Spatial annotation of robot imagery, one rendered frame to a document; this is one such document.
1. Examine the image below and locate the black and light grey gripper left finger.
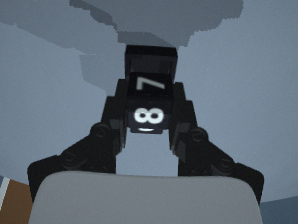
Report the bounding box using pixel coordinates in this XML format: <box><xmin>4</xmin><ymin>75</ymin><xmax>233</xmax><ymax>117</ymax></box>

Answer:
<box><xmin>27</xmin><ymin>79</ymin><xmax>129</xmax><ymax>203</ymax></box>

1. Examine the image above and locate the black number cube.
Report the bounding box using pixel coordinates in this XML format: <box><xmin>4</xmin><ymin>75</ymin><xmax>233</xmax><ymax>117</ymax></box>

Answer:
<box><xmin>130</xmin><ymin>128</ymin><xmax>163</xmax><ymax>134</ymax></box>
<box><xmin>126</xmin><ymin>72</ymin><xmax>174</xmax><ymax>130</ymax></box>

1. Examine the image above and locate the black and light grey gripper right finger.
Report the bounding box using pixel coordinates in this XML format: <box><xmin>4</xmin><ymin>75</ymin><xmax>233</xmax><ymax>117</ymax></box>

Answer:
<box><xmin>168</xmin><ymin>82</ymin><xmax>264</xmax><ymax>206</ymax></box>

